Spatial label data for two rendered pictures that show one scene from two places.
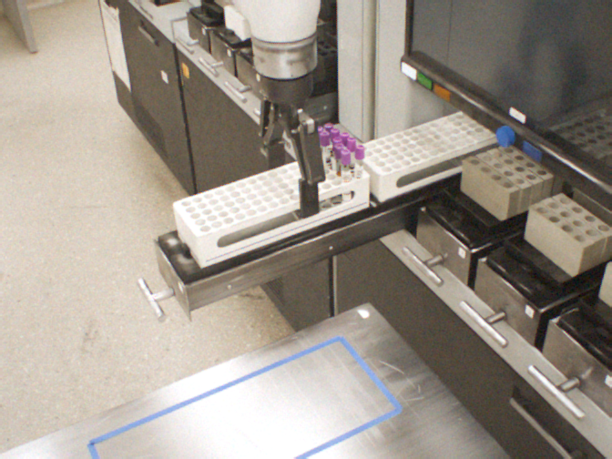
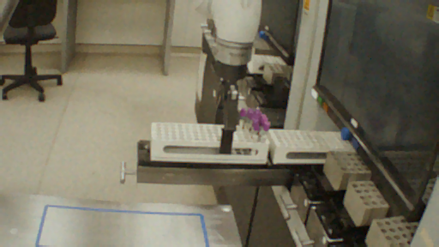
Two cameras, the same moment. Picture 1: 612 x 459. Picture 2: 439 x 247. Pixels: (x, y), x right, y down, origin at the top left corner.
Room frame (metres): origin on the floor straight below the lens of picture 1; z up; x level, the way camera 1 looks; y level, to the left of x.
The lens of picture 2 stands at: (-0.06, -0.28, 1.41)
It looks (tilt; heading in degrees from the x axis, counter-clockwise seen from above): 25 degrees down; 16
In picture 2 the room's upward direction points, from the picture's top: 7 degrees clockwise
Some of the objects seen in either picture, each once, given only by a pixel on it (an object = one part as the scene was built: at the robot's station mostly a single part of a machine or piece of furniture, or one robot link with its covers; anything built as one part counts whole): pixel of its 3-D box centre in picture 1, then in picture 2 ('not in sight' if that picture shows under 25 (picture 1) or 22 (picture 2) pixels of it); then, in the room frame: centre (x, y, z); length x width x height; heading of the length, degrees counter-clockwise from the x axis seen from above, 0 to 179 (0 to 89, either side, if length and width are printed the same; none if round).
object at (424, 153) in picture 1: (436, 152); (321, 149); (1.13, -0.24, 0.83); 0.30 x 0.10 x 0.06; 117
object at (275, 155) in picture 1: (276, 164); (219, 123); (1.06, 0.03, 0.88); 0.03 x 0.01 x 0.07; 117
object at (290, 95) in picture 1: (287, 96); (230, 78); (1.01, 0.01, 1.02); 0.08 x 0.07 x 0.09; 27
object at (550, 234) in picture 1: (557, 240); (357, 205); (0.86, -0.37, 0.85); 0.12 x 0.02 x 0.06; 26
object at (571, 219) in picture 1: (567, 235); (364, 204); (0.87, -0.39, 0.85); 0.12 x 0.02 x 0.06; 26
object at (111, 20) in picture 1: (111, 40); (199, 72); (2.65, 0.65, 0.43); 0.27 x 0.02 x 0.36; 27
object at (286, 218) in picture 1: (273, 205); (208, 143); (0.99, 0.04, 0.84); 0.30 x 0.10 x 0.06; 117
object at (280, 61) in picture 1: (284, 50); (233, 50); (1.01, 0.01, 1.09); 0.09 x 0.09 x 0.06
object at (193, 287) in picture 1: (348, 209); (255, 165); (1.05, -0.08, 0.78); 0.73 x 0.14 x 0.09; 117
